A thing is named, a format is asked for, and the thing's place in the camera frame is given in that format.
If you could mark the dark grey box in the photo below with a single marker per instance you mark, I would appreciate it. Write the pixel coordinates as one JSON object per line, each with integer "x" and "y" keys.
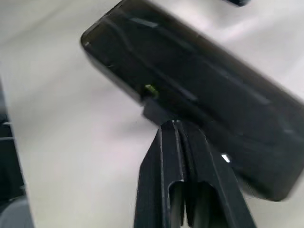
{"x": 9, "y": 166}

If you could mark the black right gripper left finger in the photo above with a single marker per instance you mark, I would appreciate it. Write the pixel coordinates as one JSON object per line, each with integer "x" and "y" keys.
{"x": 156, "y": 185}

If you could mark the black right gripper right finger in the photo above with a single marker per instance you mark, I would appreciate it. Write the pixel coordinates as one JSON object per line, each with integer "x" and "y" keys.
{"x": 209, "y": 185}

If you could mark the smoky translucent screwdriver bit case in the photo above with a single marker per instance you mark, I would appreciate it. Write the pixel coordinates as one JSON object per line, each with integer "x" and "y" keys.
{"x": 190, "y": 59}

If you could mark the black tool item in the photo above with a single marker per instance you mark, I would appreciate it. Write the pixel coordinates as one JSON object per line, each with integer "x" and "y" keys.
{"x": 237, "y": 2}

